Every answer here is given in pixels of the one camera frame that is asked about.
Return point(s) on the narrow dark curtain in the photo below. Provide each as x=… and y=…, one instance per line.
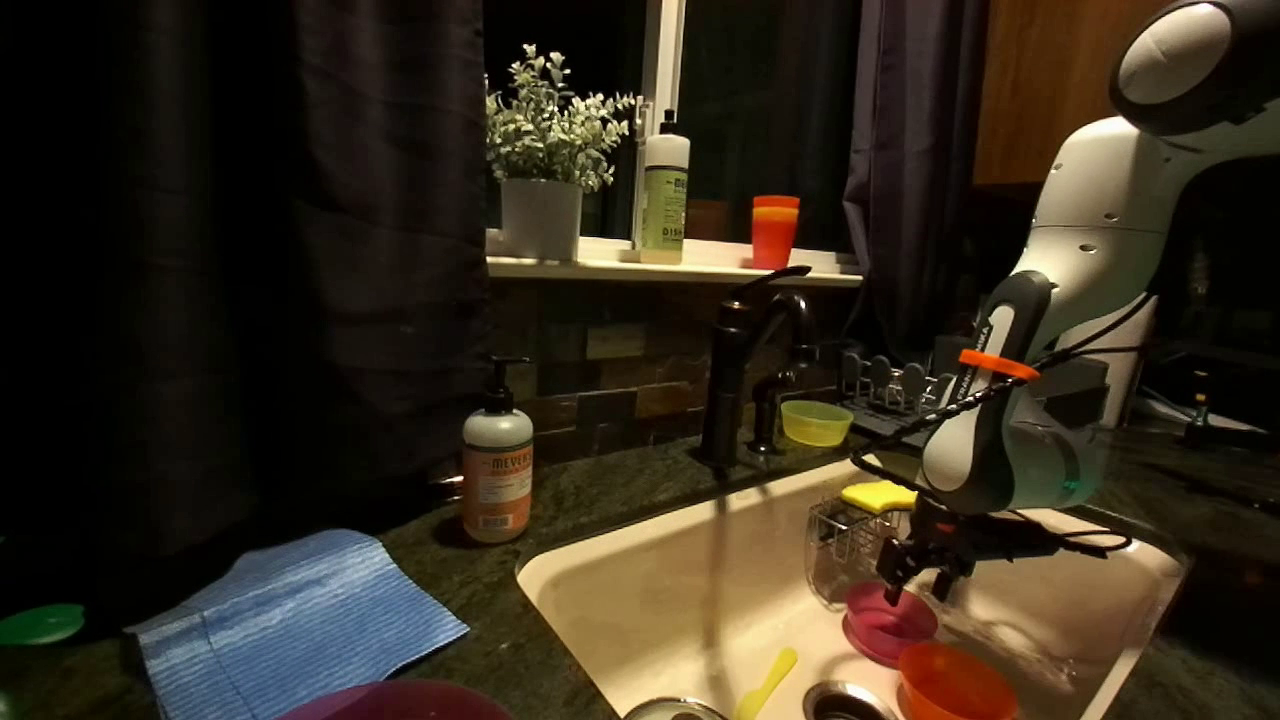
x=912, y=163

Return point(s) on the brown wooden cabinet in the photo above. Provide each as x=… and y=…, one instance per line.
x=1054, y=80

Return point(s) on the white windowsill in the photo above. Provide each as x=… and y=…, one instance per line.
x=695, y=263

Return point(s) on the orange plastic cup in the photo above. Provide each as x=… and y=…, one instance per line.
x=955, y=685
x=774, y=235

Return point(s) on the yellow-green plastic bowl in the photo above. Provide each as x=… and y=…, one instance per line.
x=813, y=427

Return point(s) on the black side sprayer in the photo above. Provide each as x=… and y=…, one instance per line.
x=771, y=413

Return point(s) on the green plastic lid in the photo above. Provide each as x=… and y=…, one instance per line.
x=40, y=624

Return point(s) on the yellow sponge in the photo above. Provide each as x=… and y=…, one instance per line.
x=879, y=499

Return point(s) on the black curved faucet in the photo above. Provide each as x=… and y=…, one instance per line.
x=727, y=372

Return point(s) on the green dish soap bottle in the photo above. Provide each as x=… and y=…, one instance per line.
x=661, y=192

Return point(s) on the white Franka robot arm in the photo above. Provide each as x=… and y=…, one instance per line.
x=1104, y=225

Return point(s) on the orange-label soap pump bottle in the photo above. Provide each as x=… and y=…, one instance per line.
x=496, y=465

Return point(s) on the blue dish cloth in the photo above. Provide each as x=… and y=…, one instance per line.
x=285, y=620

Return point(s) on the large dark curtain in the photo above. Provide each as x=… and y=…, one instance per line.
x=241, y=240

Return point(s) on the white kitchen sink basin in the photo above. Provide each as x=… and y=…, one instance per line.
x=643, y=600

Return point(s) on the pink plastic bowl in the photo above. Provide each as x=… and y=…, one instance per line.
x=889, y=624

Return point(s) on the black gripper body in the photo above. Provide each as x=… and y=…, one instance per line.
x=986, y=531

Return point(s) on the white window frame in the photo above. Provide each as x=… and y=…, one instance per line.
x=666, y=55

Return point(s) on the magenta plastic bowl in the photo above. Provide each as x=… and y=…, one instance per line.
x=394, y=703

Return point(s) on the potted plant in white pot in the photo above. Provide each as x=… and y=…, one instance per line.
x=546, y=173

